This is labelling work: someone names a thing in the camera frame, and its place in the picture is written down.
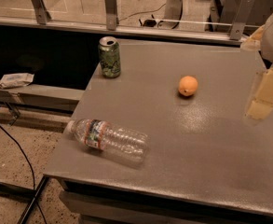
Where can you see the glass barrier panel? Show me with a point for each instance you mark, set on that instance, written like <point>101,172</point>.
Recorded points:
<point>165,14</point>

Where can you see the metal railing post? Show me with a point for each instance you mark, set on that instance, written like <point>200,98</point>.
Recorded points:
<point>111,14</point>
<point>41,13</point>
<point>240,20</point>

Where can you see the orange fruit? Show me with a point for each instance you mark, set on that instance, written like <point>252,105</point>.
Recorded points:
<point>187,86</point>

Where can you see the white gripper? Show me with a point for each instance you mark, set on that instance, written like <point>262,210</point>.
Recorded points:
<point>263,39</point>

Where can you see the metal railing post right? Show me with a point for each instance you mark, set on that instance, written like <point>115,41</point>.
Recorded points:
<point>240,20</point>

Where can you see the grey side shelf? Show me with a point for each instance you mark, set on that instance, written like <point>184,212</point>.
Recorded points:
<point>48,97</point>

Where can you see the green soda can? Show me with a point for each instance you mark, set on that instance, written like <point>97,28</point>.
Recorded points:
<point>109,57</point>

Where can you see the clear plastic water bottle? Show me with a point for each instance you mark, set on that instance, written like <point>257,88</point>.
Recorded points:
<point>113,141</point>

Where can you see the metal railing post left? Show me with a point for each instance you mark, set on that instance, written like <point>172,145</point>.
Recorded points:
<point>41,13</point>

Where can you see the metal railing post middle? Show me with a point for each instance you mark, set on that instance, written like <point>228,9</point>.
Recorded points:
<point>111,14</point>

